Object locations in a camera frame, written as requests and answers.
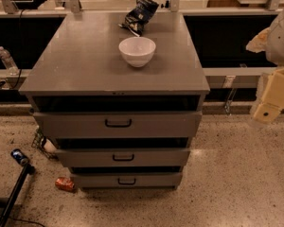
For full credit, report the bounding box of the black crumpled chip bag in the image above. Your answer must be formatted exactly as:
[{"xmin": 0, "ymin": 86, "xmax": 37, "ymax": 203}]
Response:
[{"xmin": 119, "ymin": 0, "xmax": 159, "ymax": 37}]

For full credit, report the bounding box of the grey drawer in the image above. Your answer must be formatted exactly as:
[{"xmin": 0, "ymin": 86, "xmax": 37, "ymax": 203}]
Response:
[
  {"xmin": 56, "ymin": 148, "xmax": 189, "ymax": 167},
  {"xmin": 33, "ymin": 112, "xmax": 202, "ymax": 139},
  {"xmin": 70, "ymin": 172, "xmax": 182, "ymax": 188}
]

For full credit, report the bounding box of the white ceramic bowl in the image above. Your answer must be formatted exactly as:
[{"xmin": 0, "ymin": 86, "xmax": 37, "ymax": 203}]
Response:
[{"xmin": 118, "ymin": 37, "xmax": 156, "ymax": 67}]

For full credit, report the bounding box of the grey drawer cabinet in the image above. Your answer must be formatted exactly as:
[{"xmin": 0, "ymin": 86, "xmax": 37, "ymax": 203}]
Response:
[{"xmin": 18, "ymin": 10, "xmax": 211, "ymax": 191}]

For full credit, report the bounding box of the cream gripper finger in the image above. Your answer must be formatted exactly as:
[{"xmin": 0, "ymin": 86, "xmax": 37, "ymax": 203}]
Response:
[
  {"xmin": 250, "ymin": 67, "xmax": 284, "ymax": 125},
  {"xmin": 246, "ymin": 27, "xmax": 270, "ymax": 53}
]

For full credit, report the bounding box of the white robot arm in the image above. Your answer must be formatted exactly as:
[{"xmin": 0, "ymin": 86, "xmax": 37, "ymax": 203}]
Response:
[{"xmin": 246, "ymin": 9, "xmax": 284, "ymax": 127}]

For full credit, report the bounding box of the grey bottom drawer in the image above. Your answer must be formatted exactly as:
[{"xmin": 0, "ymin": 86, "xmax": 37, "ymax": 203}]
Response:
[{"xmin": 70, "ymin": 172, "xmax": 182, "ymax": 188}]

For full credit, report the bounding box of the grey top drawer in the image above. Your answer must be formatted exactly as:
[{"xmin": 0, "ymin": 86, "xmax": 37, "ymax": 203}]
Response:
[{"xmin": 33, "ymin": 112, "xmax": 202, "ymax": 139}]

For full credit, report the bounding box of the clear plastic water bottle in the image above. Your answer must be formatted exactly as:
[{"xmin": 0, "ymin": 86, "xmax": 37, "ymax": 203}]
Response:
[{"xmin": 0, "ymin": 46, "xmax": 19, "ymax": 76}]

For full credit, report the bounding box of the grey middle drawer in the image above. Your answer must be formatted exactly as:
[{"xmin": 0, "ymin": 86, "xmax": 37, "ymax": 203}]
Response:
[{"xmin": 56, "ymin": 148, "xmax": 189, "ymax": 167}]

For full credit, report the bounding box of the black power cable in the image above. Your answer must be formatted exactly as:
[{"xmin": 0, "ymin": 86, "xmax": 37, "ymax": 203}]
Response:
[{"xmin": 9, "ymin": 9, "xmax": 27, "ymax": 90}]

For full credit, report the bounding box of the wire basket on floor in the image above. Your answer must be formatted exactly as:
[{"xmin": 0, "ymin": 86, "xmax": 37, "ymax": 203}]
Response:
[{"xmin": 31, "ymin": 128, "xmax": 57, "ymax": 160}]

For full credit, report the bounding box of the black tripod pole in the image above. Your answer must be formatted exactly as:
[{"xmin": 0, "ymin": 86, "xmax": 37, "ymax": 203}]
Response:
[{"xmin": 0, "ymin": 164, "xmax": 34, "ymax": 227}]

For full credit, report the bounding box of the blue soda can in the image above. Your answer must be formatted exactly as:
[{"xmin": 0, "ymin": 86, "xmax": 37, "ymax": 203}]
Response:
[{"xmin": 10, "ymin": 148, "xmax": 29, "ymax": 166}]

